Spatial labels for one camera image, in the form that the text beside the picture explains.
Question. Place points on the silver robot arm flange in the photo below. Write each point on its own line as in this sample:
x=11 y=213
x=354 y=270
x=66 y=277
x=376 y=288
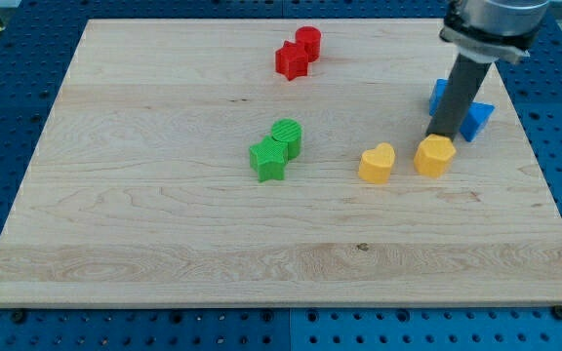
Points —
x=488 y=30

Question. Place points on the yellow heart block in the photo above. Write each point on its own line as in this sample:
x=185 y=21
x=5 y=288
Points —
x=376 y=164

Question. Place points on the yellow hexagon block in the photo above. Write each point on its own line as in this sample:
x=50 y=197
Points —
x=434 y=156

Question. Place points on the green star block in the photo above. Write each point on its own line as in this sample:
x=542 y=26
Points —
x=268 y=159

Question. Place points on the green cylinder block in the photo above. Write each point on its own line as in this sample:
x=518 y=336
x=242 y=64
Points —
x=290 y=132

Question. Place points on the light wooden board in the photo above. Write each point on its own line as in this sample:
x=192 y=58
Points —
x=140 y=193

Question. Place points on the red star block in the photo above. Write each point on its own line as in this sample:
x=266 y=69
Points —
x=291 y=60

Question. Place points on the red cylinder block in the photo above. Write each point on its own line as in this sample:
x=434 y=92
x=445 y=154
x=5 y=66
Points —
x=310 y=38

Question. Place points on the blue cube block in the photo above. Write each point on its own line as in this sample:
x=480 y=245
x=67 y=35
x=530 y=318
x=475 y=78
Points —
x=436 y=94

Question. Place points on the blue triangle block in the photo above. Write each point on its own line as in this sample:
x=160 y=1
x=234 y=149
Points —
x=475 y=120

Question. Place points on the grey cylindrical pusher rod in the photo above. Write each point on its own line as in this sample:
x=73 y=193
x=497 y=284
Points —
x=464 y=82

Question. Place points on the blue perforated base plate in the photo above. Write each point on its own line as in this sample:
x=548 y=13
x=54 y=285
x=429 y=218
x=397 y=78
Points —
x=36 y=48

